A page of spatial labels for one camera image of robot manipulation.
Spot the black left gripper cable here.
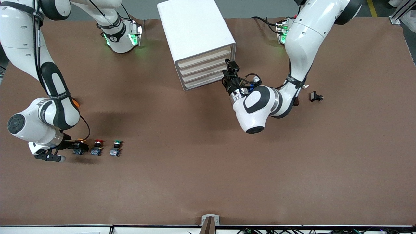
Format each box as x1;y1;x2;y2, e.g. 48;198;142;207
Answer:
222;73;261;95

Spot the aluminium frame profile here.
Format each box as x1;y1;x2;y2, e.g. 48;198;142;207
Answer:
389;0;416;25

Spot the red push button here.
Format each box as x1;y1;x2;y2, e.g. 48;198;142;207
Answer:
91;139;105;156

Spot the black cable bundle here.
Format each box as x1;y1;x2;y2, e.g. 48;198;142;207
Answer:
237;227;416;234

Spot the white drawer cabinet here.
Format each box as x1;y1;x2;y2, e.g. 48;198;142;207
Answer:
157;0;237;91

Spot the green push button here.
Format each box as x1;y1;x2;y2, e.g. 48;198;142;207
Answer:
110;140;124;157

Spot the yellow push button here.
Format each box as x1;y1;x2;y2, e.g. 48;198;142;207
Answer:
73;139;87;156

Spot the brown paper table cover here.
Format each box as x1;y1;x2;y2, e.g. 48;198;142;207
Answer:
0;17;416;226

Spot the black base power cable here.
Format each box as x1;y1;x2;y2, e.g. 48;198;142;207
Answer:
250;16;280;34

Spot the grey metal bracket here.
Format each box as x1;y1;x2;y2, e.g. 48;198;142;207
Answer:
201;214;220;234

